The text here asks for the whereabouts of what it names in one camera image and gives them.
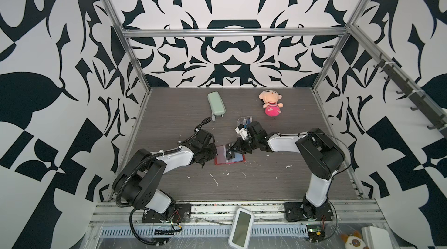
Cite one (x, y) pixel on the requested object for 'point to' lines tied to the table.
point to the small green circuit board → (316, 233)
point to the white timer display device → (241, 228)
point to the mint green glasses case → (217, 106)
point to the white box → (376, 238)
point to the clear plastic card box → (244, 120)
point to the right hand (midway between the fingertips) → (230, 149)
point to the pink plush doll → (270, 98)
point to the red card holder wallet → (221, 159)
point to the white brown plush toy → (354, 241)
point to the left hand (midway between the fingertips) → (218, 150)
